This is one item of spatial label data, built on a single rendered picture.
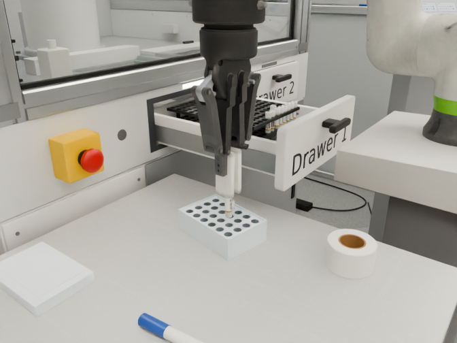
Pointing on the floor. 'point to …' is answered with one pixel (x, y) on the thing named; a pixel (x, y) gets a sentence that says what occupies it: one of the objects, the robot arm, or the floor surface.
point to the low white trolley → (228, 282)
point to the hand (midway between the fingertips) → (228, 171)
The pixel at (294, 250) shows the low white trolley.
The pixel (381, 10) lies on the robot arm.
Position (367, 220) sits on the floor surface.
